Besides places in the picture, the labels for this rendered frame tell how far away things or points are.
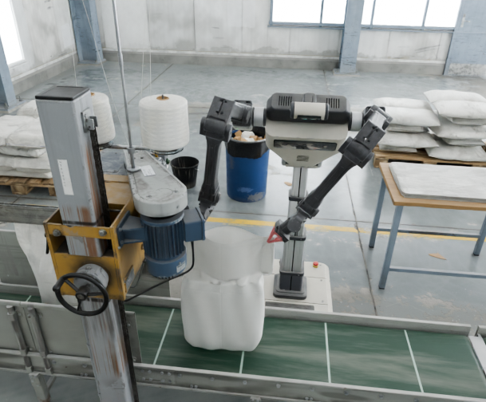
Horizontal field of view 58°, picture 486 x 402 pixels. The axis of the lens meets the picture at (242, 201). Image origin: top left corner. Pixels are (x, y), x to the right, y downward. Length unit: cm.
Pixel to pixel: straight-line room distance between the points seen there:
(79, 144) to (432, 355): 194
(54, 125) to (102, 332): 82
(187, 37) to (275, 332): 822
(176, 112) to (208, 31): 841
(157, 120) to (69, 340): 125
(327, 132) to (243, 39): 779
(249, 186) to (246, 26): 597
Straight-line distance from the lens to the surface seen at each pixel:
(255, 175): 412
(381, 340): 248
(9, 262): 292
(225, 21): 976
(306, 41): 971
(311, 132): 206
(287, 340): 237
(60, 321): 223
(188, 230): 154
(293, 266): 267
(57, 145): 140
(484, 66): 1046
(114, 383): 202
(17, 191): 485
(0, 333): 247
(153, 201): 143
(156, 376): 229
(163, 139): 148
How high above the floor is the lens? 211
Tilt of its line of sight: 30 degrees down
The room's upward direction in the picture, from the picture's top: 1 degrees clockwise
